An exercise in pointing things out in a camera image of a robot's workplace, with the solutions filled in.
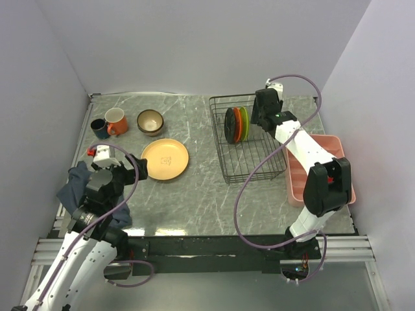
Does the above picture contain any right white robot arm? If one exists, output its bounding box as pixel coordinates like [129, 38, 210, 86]
[251, 88, 353, 258]

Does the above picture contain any orange mug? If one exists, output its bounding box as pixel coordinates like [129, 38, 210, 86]
[104, 108, 128, 135]

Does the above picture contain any black plate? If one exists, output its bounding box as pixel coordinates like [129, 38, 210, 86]
[224, 108, 236, 144]

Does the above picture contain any green plate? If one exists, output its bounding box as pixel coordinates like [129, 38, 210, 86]
[239, 107, 250, 141]

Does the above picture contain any pink divided tray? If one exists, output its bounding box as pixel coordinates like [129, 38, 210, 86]
[283, 134, 345, 208]

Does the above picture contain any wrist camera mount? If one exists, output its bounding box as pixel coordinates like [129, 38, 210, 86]
[265, 78, 283, 99]
[87, 144, 120, 168]

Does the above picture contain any black wire dish rack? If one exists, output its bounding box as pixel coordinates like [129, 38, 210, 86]
[209, 94, 279, 184]

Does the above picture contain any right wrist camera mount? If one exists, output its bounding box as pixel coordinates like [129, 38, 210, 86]
[265, 78, 283, 99]

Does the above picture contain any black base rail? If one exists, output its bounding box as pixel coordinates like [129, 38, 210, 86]
[89, 233, 328, 276]

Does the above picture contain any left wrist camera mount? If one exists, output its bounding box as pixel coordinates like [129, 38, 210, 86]
[87, 144, 120, 168]

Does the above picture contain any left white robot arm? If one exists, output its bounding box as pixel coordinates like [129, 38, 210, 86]
[14, 145, 148, 310]

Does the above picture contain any dark brown patterned bowl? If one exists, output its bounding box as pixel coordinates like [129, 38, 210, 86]
[137, 109, 165, 137]

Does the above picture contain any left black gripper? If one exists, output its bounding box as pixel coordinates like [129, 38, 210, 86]
[91, 152, 147, 210]

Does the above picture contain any dark blue mug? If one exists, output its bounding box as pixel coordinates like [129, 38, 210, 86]
[90, 119, 110, 140]

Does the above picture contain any orange plate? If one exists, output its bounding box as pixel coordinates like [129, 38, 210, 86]
[233, 107, 243, 143]

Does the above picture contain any beige plate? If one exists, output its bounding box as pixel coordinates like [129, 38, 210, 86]
[141, 139, 189, 181]

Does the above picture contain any blue cloth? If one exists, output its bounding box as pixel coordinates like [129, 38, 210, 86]
[56, 161, 132, 229]

